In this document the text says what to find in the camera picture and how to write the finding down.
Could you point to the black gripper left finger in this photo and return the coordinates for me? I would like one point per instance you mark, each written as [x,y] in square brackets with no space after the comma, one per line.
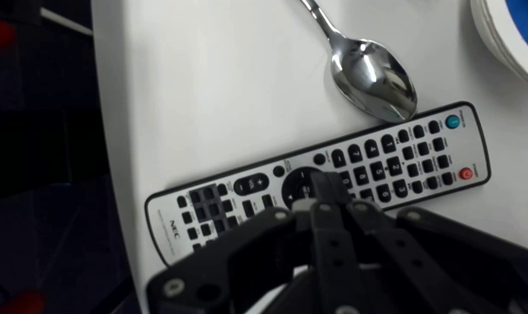
[230,272]

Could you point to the white bowl of colored blocks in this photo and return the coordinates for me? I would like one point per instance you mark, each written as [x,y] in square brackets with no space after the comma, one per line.
[500,35]

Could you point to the grey black tv remote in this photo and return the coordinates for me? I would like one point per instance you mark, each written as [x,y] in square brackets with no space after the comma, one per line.
[434,153]

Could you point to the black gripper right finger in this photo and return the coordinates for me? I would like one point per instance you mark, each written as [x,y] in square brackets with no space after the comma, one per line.
[414,262]

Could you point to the metal spoon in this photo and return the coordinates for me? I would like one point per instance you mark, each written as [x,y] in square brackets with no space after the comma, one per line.
[366,73]

